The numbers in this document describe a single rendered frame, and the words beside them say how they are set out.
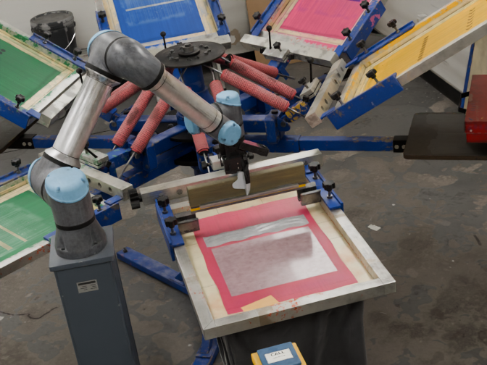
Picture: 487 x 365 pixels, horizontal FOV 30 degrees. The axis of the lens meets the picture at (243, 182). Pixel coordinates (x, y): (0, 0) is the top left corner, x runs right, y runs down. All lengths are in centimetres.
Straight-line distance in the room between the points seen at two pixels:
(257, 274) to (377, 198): 240
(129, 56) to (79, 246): 56
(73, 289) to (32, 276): 233
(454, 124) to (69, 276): 179
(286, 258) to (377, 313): 140
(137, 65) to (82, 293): 68
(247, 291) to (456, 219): 234
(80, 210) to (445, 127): 170
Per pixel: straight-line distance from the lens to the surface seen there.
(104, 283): 268
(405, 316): 425
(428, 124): 378
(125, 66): 258
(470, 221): 495
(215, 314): 272
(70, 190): 257
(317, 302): 266
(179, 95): 265
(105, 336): 279
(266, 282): 283
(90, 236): 264
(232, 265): 293
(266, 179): 307
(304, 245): 299
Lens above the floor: 252
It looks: 27 degrees down
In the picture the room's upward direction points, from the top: 8 degrees counter-clockwise
